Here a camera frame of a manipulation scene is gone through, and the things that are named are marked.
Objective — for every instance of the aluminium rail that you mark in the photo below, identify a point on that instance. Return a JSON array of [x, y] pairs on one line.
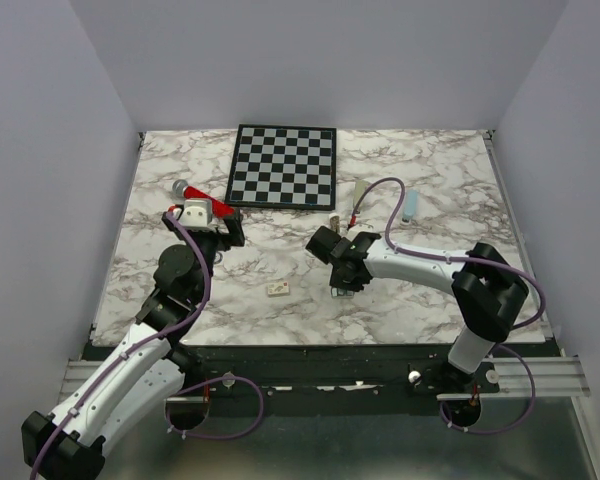
[[509, 378], [85, 372]]

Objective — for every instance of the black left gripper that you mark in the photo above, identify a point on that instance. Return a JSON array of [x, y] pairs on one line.
[[235, 229]]

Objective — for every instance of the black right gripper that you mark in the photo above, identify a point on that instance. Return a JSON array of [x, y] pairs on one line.
[[337, 281]]

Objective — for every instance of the aluminium rail right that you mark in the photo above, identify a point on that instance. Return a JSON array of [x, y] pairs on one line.
[[509, 378]]

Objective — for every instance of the red glitter toy microphone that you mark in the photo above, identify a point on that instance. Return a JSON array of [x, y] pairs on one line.
[[182, 190]]

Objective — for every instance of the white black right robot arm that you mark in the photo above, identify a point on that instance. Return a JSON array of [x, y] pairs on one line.
[[489, 294]]

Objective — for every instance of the pale green stapler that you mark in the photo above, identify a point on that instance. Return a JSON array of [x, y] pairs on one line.
[[359, 189]]

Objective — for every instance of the grey staple strip tray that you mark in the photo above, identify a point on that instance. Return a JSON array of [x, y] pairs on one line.
[[341, 293]]

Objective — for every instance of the small staple box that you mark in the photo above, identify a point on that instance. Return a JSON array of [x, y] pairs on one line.
[[280, 288]]

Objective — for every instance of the black white chessboard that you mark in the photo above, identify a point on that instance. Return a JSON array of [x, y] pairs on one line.
[[283, 167]]

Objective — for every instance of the light blue stapler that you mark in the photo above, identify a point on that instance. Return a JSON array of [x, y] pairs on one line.
[[410, 205]]

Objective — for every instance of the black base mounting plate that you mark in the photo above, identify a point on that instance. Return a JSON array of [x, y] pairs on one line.
[[320, 381]]

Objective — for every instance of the aluminium rail left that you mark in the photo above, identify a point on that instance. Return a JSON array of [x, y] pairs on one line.
[[85, 372]]

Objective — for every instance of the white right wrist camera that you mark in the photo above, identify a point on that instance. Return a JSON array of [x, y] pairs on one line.
[[358, 225]]

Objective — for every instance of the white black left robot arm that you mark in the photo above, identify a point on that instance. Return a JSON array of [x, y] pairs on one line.
[[147, 366]]

